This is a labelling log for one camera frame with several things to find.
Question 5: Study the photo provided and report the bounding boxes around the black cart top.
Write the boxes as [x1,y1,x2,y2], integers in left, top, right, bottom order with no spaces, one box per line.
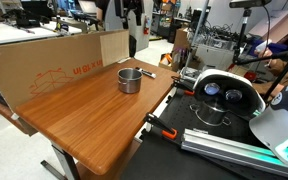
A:
[118,129,288,180]

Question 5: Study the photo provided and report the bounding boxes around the orange and black clamp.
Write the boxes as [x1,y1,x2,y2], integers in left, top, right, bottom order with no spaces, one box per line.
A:
[170,75,197,97]
[143,112,179,141]

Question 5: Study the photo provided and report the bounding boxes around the silver metal cup with handles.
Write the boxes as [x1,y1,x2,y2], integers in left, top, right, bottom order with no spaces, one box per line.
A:
[117,67,144,95]

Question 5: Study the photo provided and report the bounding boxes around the black camera bar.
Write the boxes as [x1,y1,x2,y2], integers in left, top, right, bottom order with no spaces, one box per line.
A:
[228,0,273,9]

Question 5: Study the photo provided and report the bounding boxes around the brown cardboard box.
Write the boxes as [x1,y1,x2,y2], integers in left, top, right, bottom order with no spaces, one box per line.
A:
[173,27,192,52]

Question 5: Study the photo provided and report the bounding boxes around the white VR headset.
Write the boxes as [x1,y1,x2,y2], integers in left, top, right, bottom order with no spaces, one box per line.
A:
[193,68,267,121]

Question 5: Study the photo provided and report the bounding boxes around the standing person in grey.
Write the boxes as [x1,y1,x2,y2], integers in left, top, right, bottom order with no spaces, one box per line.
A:
[95,0,155,58]

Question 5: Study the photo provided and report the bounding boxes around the long white table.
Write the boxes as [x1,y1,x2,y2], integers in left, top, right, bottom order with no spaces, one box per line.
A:
[0,21,88,48]

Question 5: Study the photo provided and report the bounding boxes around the flat cardboard sheets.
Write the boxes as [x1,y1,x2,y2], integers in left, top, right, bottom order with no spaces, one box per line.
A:
[248,9,288,44]

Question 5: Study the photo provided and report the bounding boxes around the silver pot under headset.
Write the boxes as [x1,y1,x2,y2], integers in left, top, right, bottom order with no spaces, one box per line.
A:
[188,101,233,128]

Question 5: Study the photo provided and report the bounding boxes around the red fire extinguisher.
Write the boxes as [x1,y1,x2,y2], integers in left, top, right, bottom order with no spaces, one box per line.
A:
[142,14,151,36]

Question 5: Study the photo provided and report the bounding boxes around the grey metal table leg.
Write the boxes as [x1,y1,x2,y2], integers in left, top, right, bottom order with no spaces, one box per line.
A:
[39,141,82,180]

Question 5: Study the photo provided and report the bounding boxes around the box with orange items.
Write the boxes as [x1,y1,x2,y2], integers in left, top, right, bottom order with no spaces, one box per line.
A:
[158,51,182,72]

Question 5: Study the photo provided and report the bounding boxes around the black camera stand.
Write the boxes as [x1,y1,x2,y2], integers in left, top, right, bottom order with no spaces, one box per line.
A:
[232,8,288,101]

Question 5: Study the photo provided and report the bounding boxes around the black bag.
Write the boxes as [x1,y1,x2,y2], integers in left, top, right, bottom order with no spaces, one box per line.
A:
[2,8,42,28]

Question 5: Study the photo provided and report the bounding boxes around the brown cardboard sheet red print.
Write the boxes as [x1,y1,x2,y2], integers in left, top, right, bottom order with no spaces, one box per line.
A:
[0,31,104,113]

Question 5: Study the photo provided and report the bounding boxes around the aluminium extrusion rail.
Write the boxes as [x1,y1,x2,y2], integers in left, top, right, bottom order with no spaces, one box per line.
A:
[180,128,288,180]

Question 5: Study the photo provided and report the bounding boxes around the grey equipment box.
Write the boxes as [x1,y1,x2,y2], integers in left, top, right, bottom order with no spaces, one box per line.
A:
[195,43,236,72]

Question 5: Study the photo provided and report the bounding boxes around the silver metal pole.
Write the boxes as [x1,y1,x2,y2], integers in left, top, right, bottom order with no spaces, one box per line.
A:
[182,0,212,79]

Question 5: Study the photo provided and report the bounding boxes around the black and white marker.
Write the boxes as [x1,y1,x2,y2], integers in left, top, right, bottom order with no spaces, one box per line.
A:
[134,66,158,80]

